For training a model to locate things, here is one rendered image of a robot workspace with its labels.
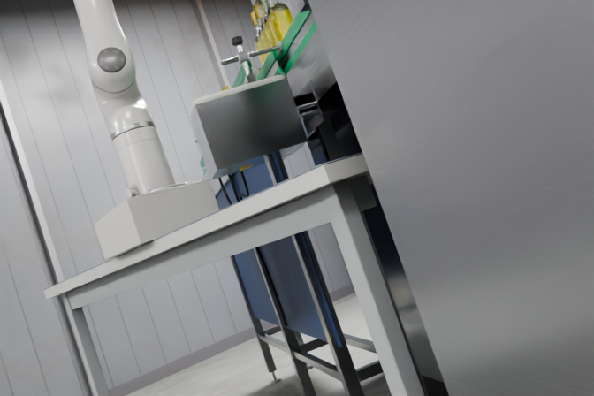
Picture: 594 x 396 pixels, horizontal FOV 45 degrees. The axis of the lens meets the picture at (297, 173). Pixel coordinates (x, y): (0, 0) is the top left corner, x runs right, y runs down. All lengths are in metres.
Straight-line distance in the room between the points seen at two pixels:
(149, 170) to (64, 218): 3.19
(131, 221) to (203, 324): 3.59
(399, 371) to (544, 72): 0.79
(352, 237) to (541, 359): 0.57
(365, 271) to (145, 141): 0.84
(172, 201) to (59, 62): 3.64
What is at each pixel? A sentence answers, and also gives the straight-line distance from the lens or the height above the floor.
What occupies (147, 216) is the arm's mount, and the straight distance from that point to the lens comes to 1.76.
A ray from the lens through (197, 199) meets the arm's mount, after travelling 1.84.
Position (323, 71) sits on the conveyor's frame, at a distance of 1.57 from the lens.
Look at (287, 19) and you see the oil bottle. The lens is 1.98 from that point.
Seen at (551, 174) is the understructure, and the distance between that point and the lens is 0.61.
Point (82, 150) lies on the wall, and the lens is 5.19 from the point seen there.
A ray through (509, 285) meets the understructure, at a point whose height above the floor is 0.54.
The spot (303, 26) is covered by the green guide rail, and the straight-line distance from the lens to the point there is 1.69.
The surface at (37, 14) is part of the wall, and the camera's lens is 5.48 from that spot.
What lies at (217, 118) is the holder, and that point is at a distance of 1.62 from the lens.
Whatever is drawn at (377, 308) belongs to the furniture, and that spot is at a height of 0.49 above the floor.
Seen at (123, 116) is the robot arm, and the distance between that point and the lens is 1.90.
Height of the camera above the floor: 0.66
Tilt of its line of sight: 4 degrees up
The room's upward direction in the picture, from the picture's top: 19 degrees counter-clockwise
